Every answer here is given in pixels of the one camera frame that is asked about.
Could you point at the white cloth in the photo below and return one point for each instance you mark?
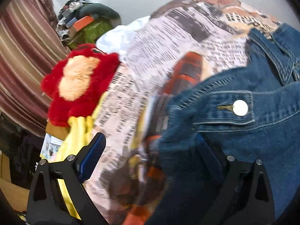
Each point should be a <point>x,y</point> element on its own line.
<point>119,37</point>

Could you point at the striped red gold curtain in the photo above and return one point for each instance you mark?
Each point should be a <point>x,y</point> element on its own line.
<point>23,51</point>

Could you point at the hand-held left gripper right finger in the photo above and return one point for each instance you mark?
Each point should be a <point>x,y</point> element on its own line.
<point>208,152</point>

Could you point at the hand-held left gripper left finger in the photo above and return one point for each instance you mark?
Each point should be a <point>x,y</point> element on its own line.
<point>91,159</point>

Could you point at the red plush toy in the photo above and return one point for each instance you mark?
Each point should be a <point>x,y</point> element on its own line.
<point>77,79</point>

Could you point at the picture book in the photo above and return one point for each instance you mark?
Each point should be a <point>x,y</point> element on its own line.
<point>51,146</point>

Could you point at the brown cardboard box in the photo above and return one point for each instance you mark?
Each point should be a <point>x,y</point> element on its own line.
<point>56,130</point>

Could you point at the blue denim jacket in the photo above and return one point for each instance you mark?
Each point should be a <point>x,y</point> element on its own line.
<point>234,133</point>

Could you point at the green storage box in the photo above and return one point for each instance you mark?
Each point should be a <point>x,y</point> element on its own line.
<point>93,31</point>

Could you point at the yellow cloth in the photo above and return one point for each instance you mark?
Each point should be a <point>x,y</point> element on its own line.
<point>75,131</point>

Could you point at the newspaper print blanket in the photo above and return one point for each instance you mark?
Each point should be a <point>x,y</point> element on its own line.
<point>152,51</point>

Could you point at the grey bolster pillow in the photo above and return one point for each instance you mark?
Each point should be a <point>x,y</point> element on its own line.
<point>103,11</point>

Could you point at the pile of clutter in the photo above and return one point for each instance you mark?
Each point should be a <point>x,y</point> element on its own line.
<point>68,11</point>

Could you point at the orange box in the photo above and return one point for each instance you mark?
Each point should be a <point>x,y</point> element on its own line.
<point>82,23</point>

